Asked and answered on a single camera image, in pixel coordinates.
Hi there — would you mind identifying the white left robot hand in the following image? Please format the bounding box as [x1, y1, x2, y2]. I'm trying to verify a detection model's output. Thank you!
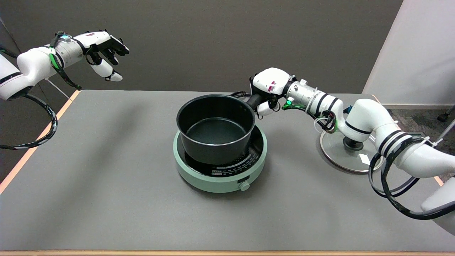
[74, 30, 130, 82]

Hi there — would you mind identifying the green induction cooker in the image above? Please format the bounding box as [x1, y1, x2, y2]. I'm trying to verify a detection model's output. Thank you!
[173, 124, 268, 193]

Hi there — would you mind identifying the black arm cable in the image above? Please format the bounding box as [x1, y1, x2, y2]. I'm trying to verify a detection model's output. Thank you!
[368, 137, 455, 220]
[0, 93, 58, 150]

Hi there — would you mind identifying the glass pot lid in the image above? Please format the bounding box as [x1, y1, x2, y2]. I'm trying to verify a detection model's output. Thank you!
[320, 131, 385, 174]

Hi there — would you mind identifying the black cooking pot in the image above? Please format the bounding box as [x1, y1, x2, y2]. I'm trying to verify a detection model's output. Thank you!
[176, 94, 263, 165]

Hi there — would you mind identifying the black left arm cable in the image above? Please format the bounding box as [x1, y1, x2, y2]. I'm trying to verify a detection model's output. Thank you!
[0, 93, 58, 150]

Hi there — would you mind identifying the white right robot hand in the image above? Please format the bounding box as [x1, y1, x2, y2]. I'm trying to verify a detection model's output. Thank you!
[250, 68, 295, 120]

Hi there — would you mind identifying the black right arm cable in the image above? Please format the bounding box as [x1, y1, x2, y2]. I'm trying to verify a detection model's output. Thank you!
[368, 137, 455, 220]

